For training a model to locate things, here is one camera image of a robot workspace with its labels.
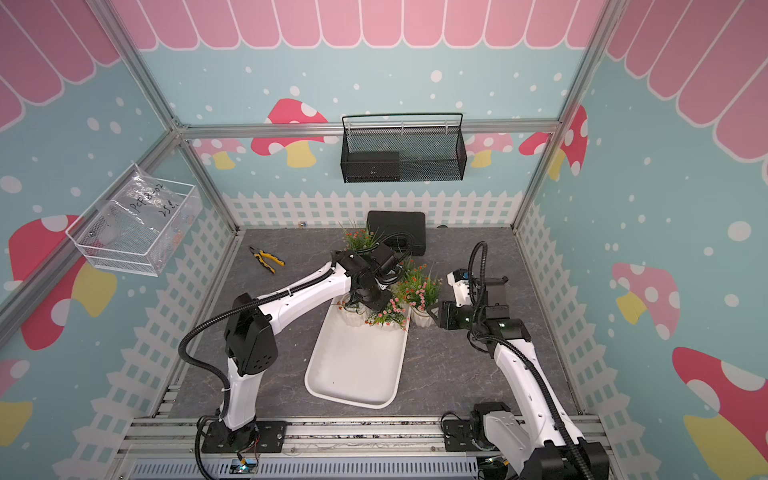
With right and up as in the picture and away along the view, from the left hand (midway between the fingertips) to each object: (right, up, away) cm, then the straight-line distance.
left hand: (376, 306), depth 86 cm
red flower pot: (-6, -2, 0) cm, 6 cm away
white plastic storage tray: (-5, -17, -1) cm, 17 cm away
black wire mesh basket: (+17, +50, +10) cm, 54 cm away
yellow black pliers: (-46, +15, +26) cm, 55 cm away
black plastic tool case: (+9, +25, +27) cm, 38 cm away
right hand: (+16, +1, -6) cm, 18 cm away
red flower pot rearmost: (-6, +20, +17) cm, 27 cm away
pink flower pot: (+6, -2, -5) cm, 8 cm away
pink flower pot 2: (+13, +2, -3) cm, 14 cm away
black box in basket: (-1, +41, +2) cm, 41 cm away
